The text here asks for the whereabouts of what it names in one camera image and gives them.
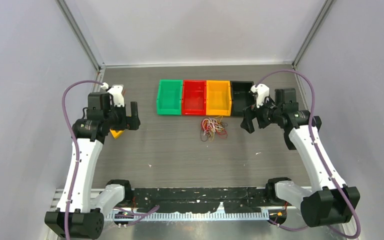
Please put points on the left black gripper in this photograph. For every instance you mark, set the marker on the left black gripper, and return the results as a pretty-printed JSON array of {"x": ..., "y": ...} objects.
[{"x": 122, "y": 126}]

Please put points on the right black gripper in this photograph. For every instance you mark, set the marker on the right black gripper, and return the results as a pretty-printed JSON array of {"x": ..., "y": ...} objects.
[{"x": 249, "y": 113}]

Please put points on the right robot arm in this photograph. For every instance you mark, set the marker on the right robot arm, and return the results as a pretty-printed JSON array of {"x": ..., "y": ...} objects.
[{"x": 329, "y": 201}]

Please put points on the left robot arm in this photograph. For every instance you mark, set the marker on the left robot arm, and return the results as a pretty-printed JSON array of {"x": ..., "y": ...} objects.
[{"x": 77, "y": 215}]

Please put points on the yellow triangular plastic piece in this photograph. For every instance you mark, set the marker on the yellow triangular plastic piece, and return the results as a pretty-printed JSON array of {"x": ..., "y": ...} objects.
[{"x": 116, "y": 133}]

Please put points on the black plastic bin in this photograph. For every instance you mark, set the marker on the black plastic bin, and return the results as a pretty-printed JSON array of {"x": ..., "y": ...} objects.
[{"x": 240, "y": 97}]

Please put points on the green plastic bin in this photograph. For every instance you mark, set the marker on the green plastic bin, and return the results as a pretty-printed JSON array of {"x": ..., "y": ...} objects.
[{"x": 169, "y": 97}]

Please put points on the yellow plastic bin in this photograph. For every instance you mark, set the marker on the yellow plastic bin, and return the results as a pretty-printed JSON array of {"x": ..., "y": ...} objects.
[{"x": 218, "y": 98}]

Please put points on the red plastic bin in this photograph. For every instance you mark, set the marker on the red plastic bin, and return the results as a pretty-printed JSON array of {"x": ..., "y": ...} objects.
[{"x": 194, "y": 97}]

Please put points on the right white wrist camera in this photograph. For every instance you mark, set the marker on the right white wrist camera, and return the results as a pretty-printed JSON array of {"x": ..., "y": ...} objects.
[{"x": 260, "y": 91}]

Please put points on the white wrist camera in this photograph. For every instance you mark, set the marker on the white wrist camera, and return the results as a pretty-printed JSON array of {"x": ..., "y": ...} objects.
[
  {"x": 116, "y": 91},
  {"x": 260, "y": 91}
]

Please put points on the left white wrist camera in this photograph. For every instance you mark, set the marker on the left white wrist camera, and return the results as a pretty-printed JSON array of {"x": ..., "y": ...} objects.
[{"x": 116, "y": 91}]

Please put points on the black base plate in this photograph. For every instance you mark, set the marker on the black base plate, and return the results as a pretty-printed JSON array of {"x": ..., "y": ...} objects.
[{"x": 201, "y": 200}]

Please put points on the slotted cable duct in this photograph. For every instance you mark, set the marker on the slotted cable duct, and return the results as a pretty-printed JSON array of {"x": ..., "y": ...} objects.
[{"x": 219, "y": 215}]

